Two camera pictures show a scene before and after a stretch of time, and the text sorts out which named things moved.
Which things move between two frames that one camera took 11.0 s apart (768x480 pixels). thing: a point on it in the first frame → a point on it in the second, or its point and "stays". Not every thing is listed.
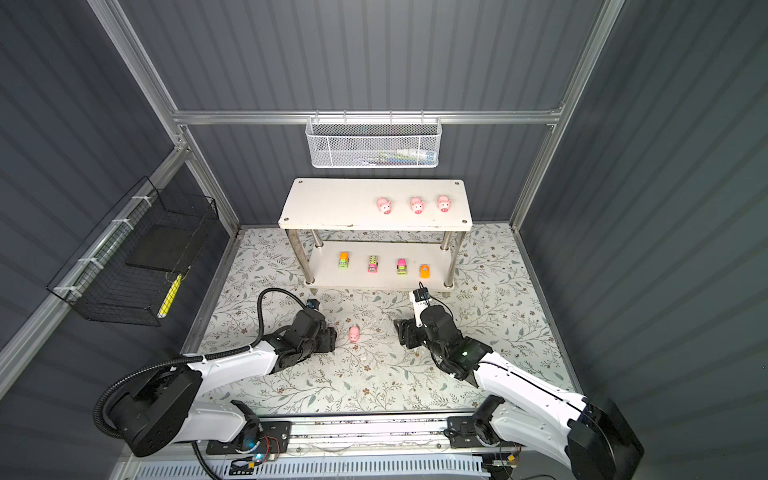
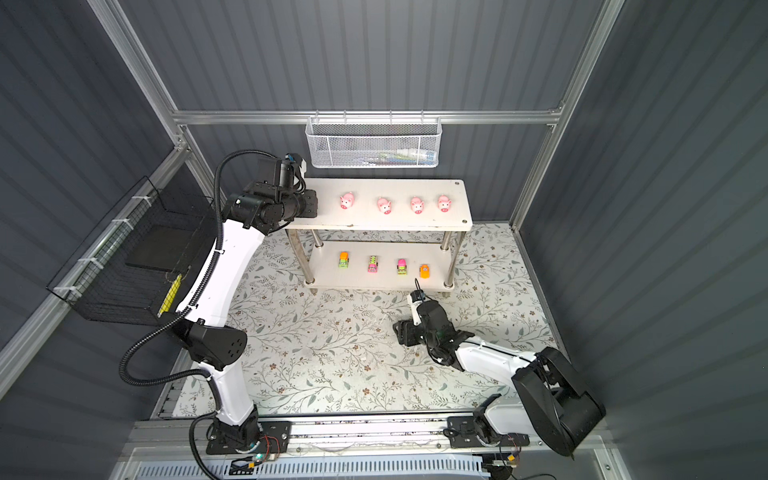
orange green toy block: x=343 y=260 stays
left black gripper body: x=325 y=342 → x=295 y=206
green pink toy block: x=402 y=267 stays
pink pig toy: x=444 y=203 stays
